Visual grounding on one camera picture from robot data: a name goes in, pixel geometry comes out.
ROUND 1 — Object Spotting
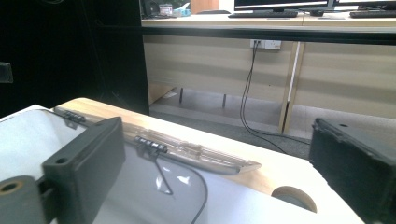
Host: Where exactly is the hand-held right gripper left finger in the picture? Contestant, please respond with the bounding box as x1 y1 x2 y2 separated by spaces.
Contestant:
42 117 127 224

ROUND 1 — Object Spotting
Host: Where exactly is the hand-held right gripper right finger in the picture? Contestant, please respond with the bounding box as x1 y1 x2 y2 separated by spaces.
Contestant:
308 117 396 224

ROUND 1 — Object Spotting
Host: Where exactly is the transparent grey hinged plastic box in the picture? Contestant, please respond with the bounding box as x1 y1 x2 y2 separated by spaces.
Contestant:
0 105 262 224

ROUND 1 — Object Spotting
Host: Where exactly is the black curtain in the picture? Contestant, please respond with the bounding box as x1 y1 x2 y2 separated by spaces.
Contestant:
0 0 150 119

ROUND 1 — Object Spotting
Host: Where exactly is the dark grey block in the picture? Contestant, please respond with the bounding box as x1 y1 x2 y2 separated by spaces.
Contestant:
0 62 14 84

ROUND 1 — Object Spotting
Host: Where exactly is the long wooden office desk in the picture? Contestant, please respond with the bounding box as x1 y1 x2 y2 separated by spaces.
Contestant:
141 11 396 135

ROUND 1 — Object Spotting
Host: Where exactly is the black keyboard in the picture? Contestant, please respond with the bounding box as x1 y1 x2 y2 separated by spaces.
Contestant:
348 10 396 19
228 10 300 19

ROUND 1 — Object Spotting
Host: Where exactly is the computer monitor with white screen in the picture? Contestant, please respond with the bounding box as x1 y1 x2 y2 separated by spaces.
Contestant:
333 0 396 9

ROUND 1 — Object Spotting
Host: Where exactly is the computer monitor with dark screen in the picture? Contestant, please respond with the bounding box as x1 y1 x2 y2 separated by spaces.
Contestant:
233 0 332 12

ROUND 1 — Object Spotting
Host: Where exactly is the blue tissue box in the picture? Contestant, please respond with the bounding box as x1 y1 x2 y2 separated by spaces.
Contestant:
173 2 191 18

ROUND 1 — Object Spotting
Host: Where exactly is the brown wooden panel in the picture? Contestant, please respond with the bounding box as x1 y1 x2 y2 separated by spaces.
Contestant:
190 0 220 15

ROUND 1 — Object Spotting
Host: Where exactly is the dark grey chair back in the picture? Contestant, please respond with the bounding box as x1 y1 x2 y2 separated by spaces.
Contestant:
195 9 232 16

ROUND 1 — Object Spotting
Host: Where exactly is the black power cable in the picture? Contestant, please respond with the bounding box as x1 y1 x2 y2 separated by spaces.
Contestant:
241 40 312 147
239 40 289 155

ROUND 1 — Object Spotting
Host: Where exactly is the white wall socket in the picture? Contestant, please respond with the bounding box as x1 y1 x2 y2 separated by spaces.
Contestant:
249 38 282 51

